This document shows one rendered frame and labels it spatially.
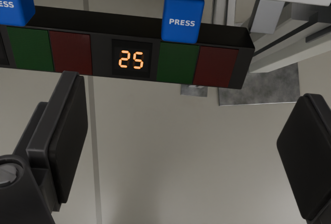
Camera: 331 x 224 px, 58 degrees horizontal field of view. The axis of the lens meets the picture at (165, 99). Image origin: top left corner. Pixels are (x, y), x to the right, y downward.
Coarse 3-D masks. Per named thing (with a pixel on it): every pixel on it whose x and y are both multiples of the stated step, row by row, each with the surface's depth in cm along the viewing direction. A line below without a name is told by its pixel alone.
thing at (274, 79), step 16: (288, 48) 65; (304, 48) 58; (320, 48) 57; (256, 64) 84; (272, 64) 75; (288, 64) 76; (256, 80) 90; (272, 80) 90; (288, 80) 91; (224, 96) 89; (240, 96) 89; (256, 96) 90; (272, 96) 90; (288, 96) 90
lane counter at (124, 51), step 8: (112, 40) 22; (120, 40) 22; (112, 48) 22; (120, 48) 22; (128, 48) 22; (136, 48) 22; (144, 48) 22; (112, 56) 23; (120, 56) 23; (128, 56) 23; (136, 56) 23; (144, 56) 23; (112, 64) 23; (120, 64) 23; (128, 64) 23; (136, 64) 23; (144, 64) 23; (112, 72) 24; (120, 72) 24; (128, 72) 24; (136, 72) 24; (144, 72) 24
